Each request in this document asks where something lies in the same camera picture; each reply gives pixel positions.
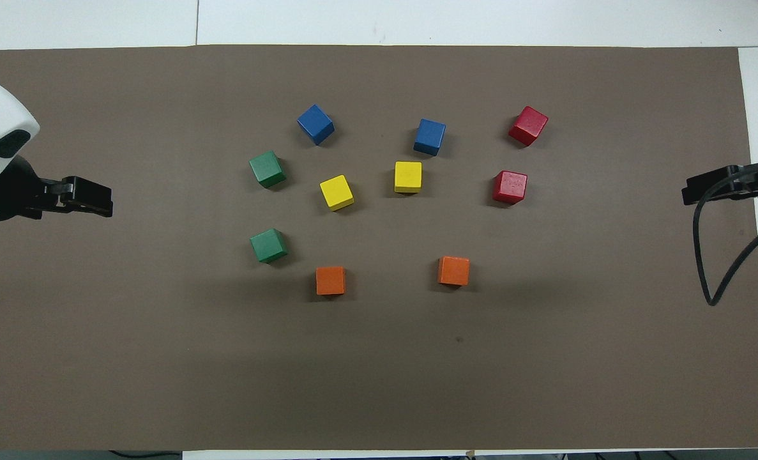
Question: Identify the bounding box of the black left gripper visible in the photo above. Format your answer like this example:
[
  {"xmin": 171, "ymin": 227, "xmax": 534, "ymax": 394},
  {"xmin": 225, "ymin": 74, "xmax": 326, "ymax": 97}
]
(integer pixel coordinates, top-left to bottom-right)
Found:
[{"xmin": 0, "ymin": 157, "xmax": 114, "ymax": 222}]

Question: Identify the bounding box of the green wooden cube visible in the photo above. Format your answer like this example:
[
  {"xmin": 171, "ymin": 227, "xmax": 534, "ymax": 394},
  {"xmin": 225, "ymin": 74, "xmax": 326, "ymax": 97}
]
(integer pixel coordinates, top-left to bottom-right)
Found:
[
  {"xmin": 248, "ymin": 150, "xmax": 287, "ymax": 189},
  {"xmin": 249, "ymin": 228, "xmax": 289, "ymax": 264}
]

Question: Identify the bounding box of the red wooden cube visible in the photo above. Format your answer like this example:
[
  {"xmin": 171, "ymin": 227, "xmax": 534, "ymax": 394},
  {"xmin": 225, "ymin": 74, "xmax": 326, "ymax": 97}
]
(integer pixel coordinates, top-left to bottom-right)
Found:
[
  {"xmin": 508, "ymin": 106, "xmax": 549, "ymax": 148},
  {"xmin": 492, "ymin": 170, "xmax": 528, "ymax": 205}
]

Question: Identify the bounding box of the brown table mat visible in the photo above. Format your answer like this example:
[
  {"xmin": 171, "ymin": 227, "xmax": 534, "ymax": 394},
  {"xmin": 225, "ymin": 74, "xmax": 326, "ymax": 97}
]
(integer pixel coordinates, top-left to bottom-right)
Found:
[{"xmin": 0, "ymin": 43, "xmax": 758, "ymax": 452}]

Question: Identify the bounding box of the blue wooden cube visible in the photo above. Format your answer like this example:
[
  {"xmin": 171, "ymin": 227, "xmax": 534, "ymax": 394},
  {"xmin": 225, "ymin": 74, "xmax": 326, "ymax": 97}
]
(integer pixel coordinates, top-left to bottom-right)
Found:
[
  {"xmin": 413, "ymin": 118, "xmax": 446, "ymax": 157},
  {"xmin": 297, "ymin": 104, "xmax": 335, "ymax": 146}
]

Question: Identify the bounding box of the yellow wooden cube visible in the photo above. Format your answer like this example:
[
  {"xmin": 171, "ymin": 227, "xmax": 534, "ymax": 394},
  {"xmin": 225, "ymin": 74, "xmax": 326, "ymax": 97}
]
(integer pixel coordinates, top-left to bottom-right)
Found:
[
  {"xmin": 319, "ymin": 174, "xmax": 355, "ymax": 212},
  {"xmin": 394, "ymin": 161, "xmax": 423, "ymax": 194}
]

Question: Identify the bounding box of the orange wooden cube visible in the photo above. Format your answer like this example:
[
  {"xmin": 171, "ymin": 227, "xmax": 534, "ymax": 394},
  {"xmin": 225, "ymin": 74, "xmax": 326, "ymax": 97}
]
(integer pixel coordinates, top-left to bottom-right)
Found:
[
  {"xmin": 437, "ymin": 256, "xmax": 471, "ymax": 287},
  {"xmin": 315, "ymin": 266, "xmax": 347, "ymax": 296}
]

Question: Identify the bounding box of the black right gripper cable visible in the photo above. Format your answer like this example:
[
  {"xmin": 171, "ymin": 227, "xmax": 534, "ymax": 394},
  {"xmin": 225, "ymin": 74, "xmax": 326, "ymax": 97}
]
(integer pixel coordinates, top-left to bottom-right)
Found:
[{"xmin": 692, "ymin": 161, "xmax": 758, "ymax": 307}]

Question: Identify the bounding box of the black floor cable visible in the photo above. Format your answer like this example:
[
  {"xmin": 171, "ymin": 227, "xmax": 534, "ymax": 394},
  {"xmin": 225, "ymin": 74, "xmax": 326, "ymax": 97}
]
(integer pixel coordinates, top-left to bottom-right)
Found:
[{"xmin": 109, "ymin": 450, "xmax": 183, "ymax": 460}]

